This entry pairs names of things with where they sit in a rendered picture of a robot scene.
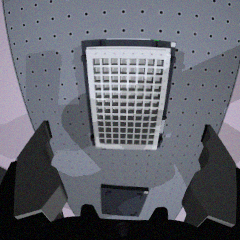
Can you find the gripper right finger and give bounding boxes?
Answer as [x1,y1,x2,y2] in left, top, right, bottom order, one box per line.
[182,124,240,240]

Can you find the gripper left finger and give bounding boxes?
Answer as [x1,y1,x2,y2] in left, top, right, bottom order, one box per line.
[0,120,68,240]

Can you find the white well plate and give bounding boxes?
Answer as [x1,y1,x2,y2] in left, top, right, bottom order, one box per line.
[86,46,171,150]

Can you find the grey perforated base plate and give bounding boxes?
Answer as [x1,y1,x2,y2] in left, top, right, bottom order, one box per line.
[2,0,240,220]

